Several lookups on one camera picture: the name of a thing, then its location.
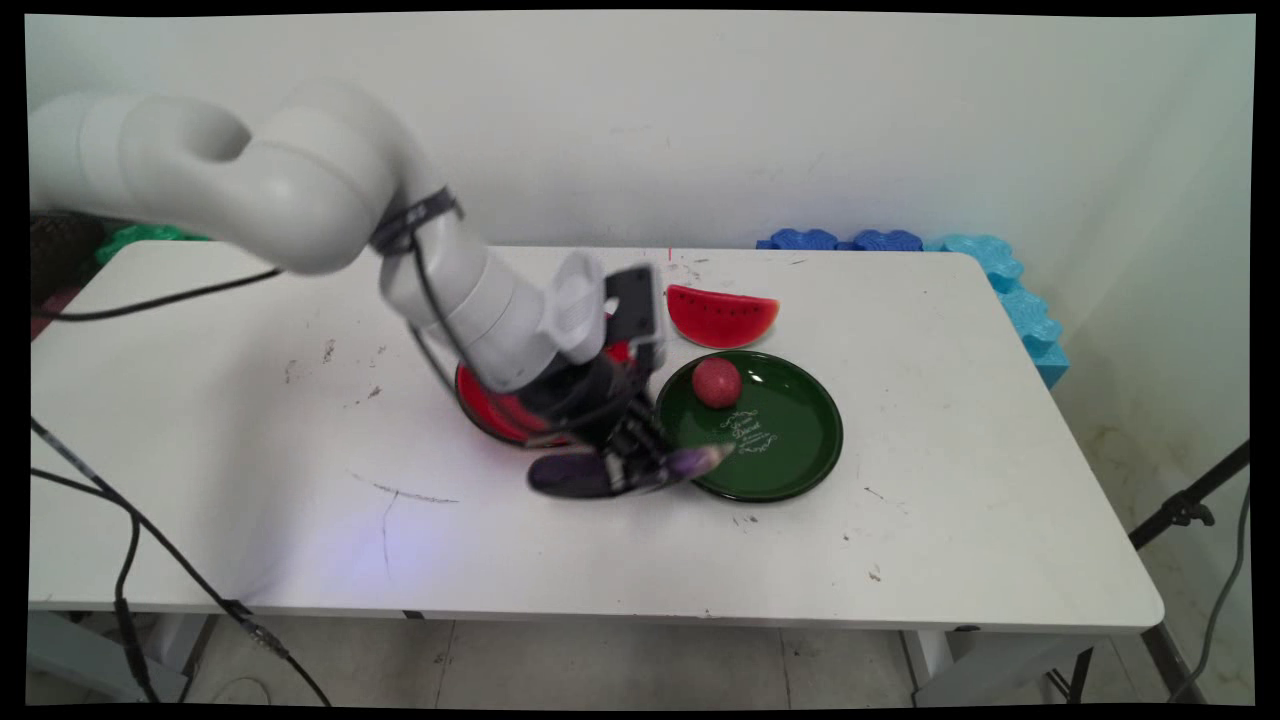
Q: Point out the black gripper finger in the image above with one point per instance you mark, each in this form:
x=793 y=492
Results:
x=652 y=440
x=618 y=462

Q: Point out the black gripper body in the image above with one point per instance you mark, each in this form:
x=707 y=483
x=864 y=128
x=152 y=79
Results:
x=580 y=395

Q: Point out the purple toy eggplant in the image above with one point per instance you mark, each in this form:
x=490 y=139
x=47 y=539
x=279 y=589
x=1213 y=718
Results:
x=570 y=475

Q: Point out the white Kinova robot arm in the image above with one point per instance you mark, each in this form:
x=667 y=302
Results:
x=300 y=180

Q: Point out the red toy apple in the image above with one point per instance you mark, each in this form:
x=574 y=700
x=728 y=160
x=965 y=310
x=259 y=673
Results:
x=716 y=382

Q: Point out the red round plate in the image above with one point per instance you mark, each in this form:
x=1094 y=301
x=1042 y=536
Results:
x=490 y=410

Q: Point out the dark green round plate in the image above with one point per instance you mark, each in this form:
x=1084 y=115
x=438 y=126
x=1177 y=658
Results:
x=790 y=440

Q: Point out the toy watermelon slice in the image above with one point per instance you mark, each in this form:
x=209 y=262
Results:
x=722 y=318

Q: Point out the dark blue foam block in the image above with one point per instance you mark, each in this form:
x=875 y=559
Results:
x=800 y=239
x=885 y=241

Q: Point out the light blue foam block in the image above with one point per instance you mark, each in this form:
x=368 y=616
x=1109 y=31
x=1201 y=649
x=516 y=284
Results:
x=1035 y=335
x=980 y=258

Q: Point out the green foam block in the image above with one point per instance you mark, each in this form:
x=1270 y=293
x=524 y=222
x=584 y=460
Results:
x=140 y=240

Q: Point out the white table leg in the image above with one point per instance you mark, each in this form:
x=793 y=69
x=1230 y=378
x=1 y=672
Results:
x=110 y=650

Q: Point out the black tripod stand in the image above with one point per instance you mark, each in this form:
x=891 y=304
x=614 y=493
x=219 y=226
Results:
x=1185 y=505

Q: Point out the black stand leg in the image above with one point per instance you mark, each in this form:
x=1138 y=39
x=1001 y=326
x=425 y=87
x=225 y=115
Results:
x=1170 y=665

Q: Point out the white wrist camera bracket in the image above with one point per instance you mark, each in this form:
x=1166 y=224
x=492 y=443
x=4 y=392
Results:
x=575 y=305

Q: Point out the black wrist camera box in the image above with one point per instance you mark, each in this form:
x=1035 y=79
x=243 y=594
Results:
x=635 y=310

